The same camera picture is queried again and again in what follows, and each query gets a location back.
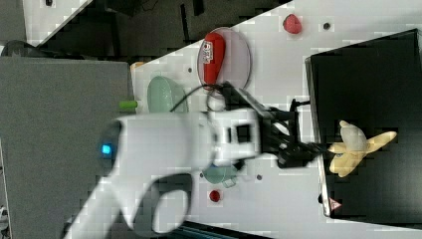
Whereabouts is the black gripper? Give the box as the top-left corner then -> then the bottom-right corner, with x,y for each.
222,82 -> 328,168

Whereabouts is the yellow plush peeled banana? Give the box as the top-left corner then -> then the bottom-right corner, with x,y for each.
328,120 -> 397,177

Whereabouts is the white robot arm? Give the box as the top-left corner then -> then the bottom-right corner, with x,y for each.
62,82 -> 326,239

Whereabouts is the black toaster oven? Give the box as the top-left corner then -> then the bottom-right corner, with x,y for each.
306,29 -> 422,229

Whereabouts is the teal cup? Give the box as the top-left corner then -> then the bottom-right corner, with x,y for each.
203,165 -> 237,188

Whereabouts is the grey round plate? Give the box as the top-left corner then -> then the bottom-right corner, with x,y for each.
197,27 -> 252,93

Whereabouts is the red plush strawberry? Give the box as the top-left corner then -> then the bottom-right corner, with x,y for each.
283,14 -> 303,35

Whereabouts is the red plush ketchup bottle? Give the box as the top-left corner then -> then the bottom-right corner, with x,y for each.
202,32 -> 226,85

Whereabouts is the light green bowl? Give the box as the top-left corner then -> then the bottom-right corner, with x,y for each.
147,76 -> 186,113

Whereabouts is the grey cabinet panel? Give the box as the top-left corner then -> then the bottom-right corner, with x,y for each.
0,57 -> 130,239

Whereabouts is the black cable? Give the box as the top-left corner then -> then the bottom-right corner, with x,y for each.
169,83 -> 230,114

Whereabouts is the green cylinder handle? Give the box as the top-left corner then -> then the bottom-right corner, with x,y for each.
118,101 -> 138,110

